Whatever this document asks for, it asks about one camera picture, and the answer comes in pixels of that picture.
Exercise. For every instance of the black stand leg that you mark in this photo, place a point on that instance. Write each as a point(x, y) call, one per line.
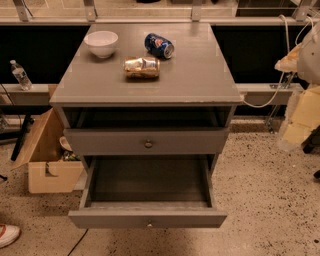
point(28, 120)

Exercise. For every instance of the open cardboard box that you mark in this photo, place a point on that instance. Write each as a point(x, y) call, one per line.
point(42, 154)

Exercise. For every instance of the crushed gold snack bag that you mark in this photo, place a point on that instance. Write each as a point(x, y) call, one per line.
point(142, 67)

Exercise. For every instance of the white red sneaker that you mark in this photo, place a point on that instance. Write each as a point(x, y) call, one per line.
point(8, 234)

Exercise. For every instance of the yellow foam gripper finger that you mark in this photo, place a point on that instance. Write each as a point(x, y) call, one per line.
point(289, 63)

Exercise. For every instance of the blue soda can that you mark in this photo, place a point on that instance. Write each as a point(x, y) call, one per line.
point(159, 46)

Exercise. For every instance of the white ceramic bowl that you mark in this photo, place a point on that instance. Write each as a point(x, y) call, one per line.
point(102, 44)

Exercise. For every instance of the clear plastic water bottle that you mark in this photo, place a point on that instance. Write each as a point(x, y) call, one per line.
point(21, 76)

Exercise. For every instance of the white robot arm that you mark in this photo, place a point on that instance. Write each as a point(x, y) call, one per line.
point(304, 58)

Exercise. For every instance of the grey wooden drawer cabinet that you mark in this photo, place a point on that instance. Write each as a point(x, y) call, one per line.
point(195, 89)

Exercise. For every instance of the grey top drawer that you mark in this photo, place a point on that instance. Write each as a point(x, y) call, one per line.
point(147, 141)

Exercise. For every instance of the grey drawer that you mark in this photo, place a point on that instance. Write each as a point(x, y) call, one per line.
point(172, 191)
point(147, 141)

